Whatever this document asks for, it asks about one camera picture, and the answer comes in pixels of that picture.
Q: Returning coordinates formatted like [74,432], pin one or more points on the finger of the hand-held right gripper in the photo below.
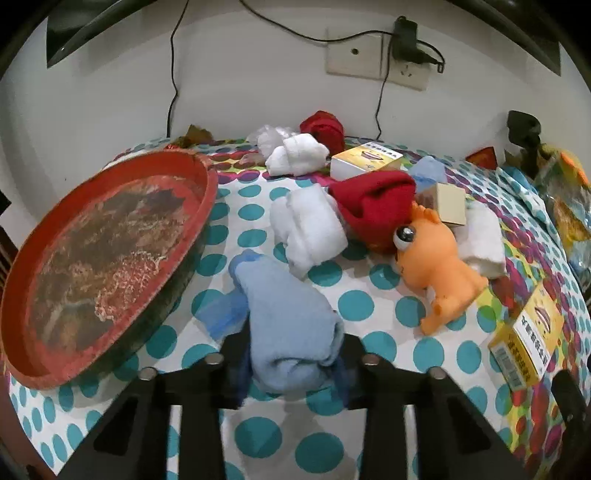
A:
[570,401]

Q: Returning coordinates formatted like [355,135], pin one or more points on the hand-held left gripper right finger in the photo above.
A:
[341,385]

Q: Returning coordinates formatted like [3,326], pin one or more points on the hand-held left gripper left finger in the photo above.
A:
[242,385]

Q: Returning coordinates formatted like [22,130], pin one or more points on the yellow medicine box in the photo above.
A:
[364,159]
[531,337]

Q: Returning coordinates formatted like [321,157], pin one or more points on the light blue sock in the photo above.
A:
[429,171]
[286,323]

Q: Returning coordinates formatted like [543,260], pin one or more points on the orange toy dinosaur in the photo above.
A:
[438,272]

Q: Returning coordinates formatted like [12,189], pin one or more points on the white sock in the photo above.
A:
[482,244]
[307,226]
[295,154]

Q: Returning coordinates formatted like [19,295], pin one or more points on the red round tray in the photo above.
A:
[106,263]

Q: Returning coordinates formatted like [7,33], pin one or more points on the red sock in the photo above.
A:
[374,203]
[323,127]

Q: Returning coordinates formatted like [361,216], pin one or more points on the red and beige cardboard box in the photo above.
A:
[450,203]

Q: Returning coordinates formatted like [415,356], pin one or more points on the clear plastic bag of toys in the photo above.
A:
[568,207]

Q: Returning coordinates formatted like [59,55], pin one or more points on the yellow plush toy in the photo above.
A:
[575,166]

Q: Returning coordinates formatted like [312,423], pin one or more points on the crumpled clear plastic bag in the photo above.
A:
[268,136]

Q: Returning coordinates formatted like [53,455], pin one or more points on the brown candy wrapper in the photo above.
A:
[196,134]

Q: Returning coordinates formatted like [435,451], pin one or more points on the red packet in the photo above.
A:
[482,158]

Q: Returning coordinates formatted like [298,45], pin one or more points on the black stand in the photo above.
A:
[524,134]

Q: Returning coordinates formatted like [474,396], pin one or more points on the black charger adapter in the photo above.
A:
[405,37]

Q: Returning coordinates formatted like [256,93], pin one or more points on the beige wall power socket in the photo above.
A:
[408,76]

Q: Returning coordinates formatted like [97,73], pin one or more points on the wall socket with charger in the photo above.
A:
[353,53]

